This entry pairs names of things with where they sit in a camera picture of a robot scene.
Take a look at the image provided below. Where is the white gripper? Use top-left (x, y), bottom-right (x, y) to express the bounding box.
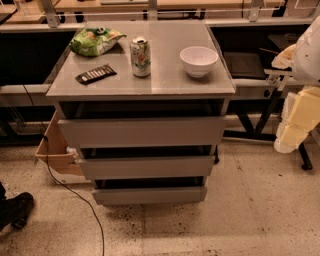
top-left (271, 44), bottom-right (320, 153)

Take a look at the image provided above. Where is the grey drawer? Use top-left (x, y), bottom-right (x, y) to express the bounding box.
top-left (79, 156), bottom-right (213, 180)
top-left (58, 117), bottom-right (225, 148)
top-left (92, 186), bottom-right (207, 205)

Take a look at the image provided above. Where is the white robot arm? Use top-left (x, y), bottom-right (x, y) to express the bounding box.
top-left (272, 17), bottom-right (320, 153)

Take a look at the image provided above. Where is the grey top drawer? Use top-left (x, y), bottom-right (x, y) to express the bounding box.
top-left (58, 117), bottom-right (225, 148)

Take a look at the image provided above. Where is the grey drawer cabinet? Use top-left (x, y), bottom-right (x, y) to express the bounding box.
top-left (47, 21), bottom-right (235, 190)

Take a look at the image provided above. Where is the grey bottom drawer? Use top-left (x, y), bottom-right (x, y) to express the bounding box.
top-left (92, 186), bottom-right (207, 205)

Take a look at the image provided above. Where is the black metal stand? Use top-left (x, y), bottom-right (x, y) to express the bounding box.
top-left (222, 74), bottom-right (314, 171)

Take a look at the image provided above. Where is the dark tray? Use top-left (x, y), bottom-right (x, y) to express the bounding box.
top-left (224, 52), bottom-right (265, 80)

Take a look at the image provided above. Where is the white bowl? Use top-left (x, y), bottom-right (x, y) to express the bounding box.
top-left (180, 46), bottom-right (219, 78)

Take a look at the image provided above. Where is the white green soda can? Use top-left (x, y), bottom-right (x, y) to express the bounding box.
top-left (130, 36), bottom-right (151, 77)

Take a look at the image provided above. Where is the dark snack bar wrapper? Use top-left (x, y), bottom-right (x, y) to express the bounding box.
top-left (75, 64), bottom-right (116, 85)

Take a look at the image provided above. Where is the green chip bag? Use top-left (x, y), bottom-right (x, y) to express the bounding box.
top-left (69, 27), bottom-right (126, 57)

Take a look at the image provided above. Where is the black shoe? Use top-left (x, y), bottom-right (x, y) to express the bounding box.
top-left (0, 182), bottom-right (34, 231)

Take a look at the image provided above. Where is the black cable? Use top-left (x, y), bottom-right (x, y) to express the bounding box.
top-left (21, 84), bottom-right (106, 256)

